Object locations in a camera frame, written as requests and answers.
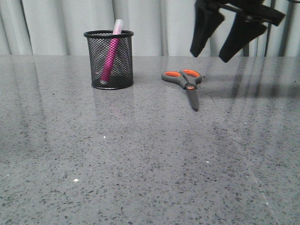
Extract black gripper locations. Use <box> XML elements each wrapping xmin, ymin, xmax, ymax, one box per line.
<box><xmin>190</xmin><ymin>0</ymin><xmax>285</xmax><ymax>62</ymax></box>

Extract grey orange scissors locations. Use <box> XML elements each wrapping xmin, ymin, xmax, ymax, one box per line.
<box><xmin>161</xmin><ymin>69</ymin><xmax>202</xmax><ymax>111</ymax></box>

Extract magenta marker pen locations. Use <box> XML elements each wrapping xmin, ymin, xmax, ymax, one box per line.
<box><xmin>100</xmin><ymin>19</ymin><xmax>123</xmax><ymax>85</ymax></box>

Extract black mesh pen holder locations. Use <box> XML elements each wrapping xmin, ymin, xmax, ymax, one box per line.
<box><xmin>83</xmin><ymin>30</ymin><xmax>134</xmax><ymax>90</ymax></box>

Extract grey curtain backdrop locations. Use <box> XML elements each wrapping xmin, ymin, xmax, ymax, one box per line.
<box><xmin>0</xmin><ymin>0</ymin><xmax>300</xmax><ymax>57</ymax></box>

